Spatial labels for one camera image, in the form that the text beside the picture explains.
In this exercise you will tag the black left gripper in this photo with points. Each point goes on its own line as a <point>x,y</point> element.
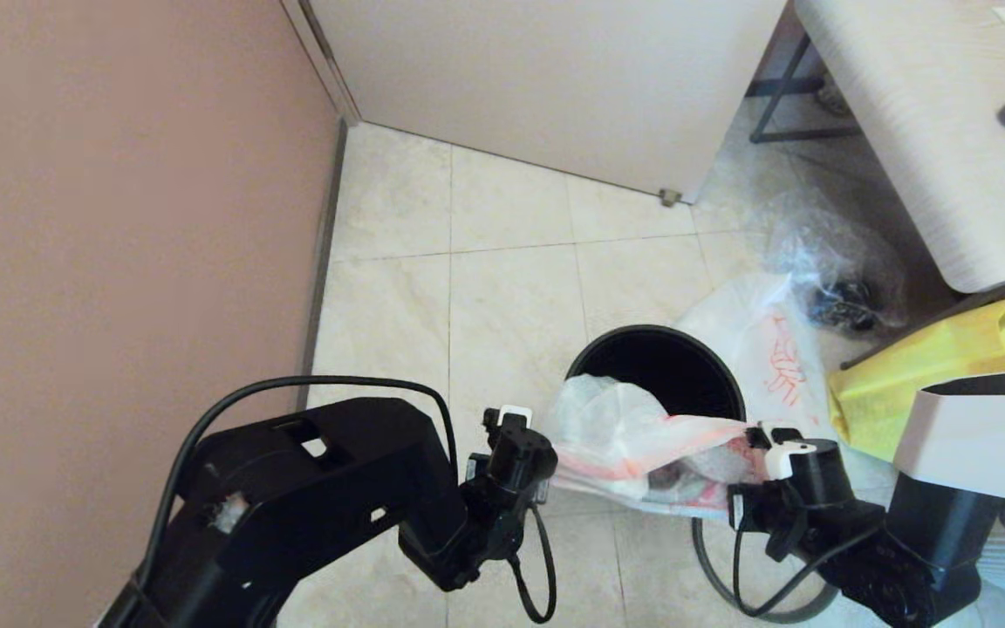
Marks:
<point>520,458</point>

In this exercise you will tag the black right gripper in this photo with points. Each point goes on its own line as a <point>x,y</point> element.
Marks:
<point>821,488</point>

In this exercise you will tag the white plastic bag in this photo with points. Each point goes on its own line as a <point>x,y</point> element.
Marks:
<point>755,331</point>

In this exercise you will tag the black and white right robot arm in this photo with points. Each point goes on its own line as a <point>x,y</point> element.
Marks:
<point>974,427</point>

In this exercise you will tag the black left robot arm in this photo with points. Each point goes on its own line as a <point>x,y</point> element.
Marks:
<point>311,488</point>

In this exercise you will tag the yellow fabric bag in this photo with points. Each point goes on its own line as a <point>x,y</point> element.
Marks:
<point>930,358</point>

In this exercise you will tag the black round trash bin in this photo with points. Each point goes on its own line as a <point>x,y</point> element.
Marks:
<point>668,366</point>

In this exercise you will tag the clear plastic bag with dark items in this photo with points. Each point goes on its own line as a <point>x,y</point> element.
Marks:
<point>834,270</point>

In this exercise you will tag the grey metal baseboard strip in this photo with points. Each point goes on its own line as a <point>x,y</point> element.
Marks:
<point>329,218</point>

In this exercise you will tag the light wood grain table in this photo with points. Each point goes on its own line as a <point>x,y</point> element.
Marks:
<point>921,131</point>

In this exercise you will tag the white door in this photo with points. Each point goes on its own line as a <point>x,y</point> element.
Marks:
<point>555,78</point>

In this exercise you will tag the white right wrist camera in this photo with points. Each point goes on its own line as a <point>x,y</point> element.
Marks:
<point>786,458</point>

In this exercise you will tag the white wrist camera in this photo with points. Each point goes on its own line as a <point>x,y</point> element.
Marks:
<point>786,458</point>
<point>516,411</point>

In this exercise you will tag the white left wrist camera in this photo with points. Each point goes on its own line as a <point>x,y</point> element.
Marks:
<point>516,411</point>

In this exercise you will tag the small metal door bracket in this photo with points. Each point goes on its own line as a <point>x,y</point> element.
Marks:
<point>670,198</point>

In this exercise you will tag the white door frame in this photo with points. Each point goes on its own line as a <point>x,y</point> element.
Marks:
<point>332,70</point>

